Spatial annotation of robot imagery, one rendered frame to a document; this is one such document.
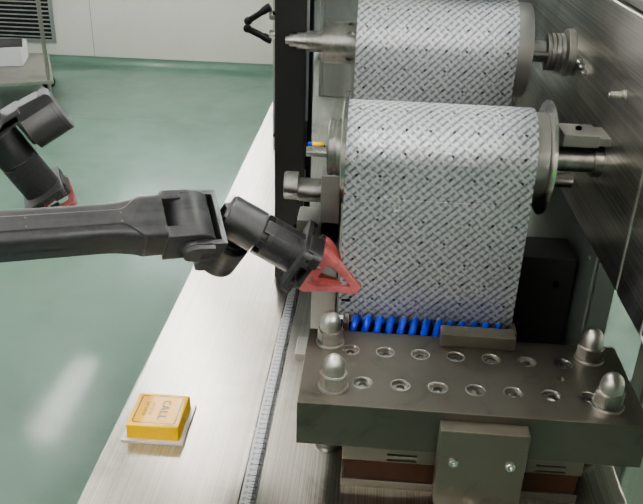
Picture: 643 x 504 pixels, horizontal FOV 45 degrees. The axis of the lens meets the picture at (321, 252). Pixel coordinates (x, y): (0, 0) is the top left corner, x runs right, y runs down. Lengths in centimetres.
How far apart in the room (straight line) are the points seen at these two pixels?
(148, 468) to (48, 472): 142
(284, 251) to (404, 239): 16
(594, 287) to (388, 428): 36
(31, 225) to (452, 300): 54
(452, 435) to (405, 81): 54
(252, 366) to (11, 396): 166
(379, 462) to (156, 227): 39
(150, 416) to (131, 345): 185
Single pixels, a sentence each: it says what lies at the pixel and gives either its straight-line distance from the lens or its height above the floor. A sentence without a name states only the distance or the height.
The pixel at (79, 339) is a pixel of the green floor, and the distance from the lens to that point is 299.
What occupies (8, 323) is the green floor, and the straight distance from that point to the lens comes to 316.
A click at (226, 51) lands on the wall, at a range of 675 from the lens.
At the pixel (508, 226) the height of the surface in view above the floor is 118.
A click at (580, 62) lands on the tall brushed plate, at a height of 134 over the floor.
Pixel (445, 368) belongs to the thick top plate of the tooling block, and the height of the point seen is 103.
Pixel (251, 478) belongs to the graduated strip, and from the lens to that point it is 100.
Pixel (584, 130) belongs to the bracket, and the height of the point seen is 129.
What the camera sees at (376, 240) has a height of 115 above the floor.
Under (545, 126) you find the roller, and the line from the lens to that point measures 101.
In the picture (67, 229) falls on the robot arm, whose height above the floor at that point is 120.
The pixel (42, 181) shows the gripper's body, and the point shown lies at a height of 115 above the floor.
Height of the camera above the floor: 158
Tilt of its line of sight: 27 degrees down
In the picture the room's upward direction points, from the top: 2 degrees clockwise
